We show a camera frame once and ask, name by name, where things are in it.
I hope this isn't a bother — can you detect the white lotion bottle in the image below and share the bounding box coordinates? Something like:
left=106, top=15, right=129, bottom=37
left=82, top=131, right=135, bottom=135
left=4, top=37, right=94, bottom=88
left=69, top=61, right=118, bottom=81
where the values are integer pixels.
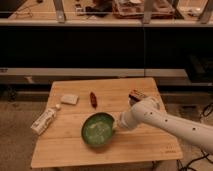
left=31, top=104, right=61, bottom=135

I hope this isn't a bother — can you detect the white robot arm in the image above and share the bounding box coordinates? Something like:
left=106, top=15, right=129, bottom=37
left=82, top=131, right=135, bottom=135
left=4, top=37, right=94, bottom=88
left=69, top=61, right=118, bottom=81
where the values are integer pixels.
left=117, top=97, right=213, bottom=155

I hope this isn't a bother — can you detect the brown chocolate box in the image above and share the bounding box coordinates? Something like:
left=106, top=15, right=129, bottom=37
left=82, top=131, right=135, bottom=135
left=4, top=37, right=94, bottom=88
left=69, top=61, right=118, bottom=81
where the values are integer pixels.
left=129, top=90, right=146, bottom=101

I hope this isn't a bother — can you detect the green ceramic bowl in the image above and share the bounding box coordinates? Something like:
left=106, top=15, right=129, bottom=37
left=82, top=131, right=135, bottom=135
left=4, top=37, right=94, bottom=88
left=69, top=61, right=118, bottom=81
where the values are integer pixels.
left=81, top=112, right=115, bottom=148

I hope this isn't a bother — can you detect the black cable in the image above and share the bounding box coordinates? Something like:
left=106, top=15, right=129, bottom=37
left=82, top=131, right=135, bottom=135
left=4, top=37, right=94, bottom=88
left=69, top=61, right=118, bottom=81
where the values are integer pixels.
left=176, top=103, right=213, bottom=171

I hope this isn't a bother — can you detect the brown sausage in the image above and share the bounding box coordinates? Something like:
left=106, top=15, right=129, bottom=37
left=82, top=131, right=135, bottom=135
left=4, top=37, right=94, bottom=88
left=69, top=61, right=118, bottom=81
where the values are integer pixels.
left=90, top=92, right=97, bottom=108

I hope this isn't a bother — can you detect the wooden table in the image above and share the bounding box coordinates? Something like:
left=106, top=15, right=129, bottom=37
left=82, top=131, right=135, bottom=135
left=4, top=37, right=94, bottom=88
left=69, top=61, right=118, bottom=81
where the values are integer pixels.
left=31, top=78, right=182, bottom=168

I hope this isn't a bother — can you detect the clear plastic container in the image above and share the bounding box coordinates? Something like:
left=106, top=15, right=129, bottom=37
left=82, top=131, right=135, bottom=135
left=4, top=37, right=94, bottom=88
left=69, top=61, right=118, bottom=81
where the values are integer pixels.
left=112, top=0, right=175, bottom=18

